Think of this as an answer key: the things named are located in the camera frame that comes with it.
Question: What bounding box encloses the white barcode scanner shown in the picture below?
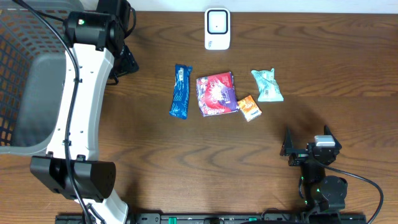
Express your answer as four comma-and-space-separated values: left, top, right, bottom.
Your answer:
204, 8, 231, 50

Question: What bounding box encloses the blue snack bar wrapper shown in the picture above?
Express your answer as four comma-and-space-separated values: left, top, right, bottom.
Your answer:
169, 64, 193, 119

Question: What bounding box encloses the red purple snack packet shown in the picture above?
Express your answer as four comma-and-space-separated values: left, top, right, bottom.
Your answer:
196, 72, 239, 117

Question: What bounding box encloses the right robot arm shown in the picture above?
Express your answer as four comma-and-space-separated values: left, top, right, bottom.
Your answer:
280, 126, 348, 223

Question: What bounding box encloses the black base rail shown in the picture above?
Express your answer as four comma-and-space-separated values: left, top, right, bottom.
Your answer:
55, 212, 368, 224

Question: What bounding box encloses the mint green snack packet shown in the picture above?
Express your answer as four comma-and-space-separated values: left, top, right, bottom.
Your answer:
251, 68, 284, 102

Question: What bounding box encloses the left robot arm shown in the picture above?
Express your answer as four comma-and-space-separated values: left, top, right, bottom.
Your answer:
30, 1, 138, 223

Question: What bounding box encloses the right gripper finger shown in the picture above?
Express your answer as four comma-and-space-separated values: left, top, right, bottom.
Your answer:
323, 125, 342, 150
280, 127, 294, 156

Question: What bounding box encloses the small orange snack packet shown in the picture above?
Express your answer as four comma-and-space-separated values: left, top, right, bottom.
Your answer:
238, 95, 262, 122

